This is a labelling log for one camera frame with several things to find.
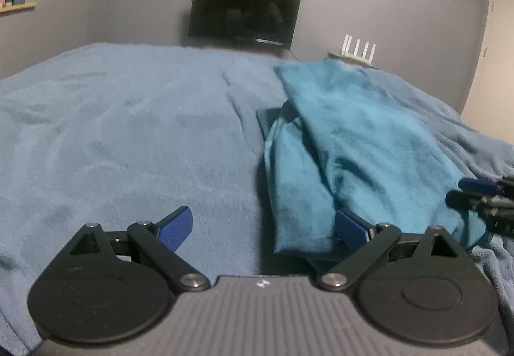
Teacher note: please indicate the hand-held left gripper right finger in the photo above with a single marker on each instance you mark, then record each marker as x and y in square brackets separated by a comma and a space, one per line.
[353, 229]

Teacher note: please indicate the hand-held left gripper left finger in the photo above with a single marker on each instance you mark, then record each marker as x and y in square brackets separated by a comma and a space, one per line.
[176, 229]

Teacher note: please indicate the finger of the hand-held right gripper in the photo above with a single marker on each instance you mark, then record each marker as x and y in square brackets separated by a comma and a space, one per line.
[480, 186]
[461, 200]

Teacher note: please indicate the teal garment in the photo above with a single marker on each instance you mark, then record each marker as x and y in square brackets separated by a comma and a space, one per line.
[353, 139]

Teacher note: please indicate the light blue blanket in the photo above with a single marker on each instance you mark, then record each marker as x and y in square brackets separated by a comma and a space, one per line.
[120, 131]

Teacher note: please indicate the white door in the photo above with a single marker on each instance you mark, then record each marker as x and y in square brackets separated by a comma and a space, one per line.
[492, 67]

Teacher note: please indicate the white shelf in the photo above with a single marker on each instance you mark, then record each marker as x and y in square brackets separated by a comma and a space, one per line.
[353, 59]

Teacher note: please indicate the white router with antennas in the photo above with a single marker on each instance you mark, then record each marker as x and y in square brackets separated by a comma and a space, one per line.
[358, 49]

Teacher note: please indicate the black television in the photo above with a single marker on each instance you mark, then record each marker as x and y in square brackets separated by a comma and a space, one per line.
[245, 11]

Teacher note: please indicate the wooden window sill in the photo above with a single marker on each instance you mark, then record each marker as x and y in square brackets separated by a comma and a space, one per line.
[18, 7]

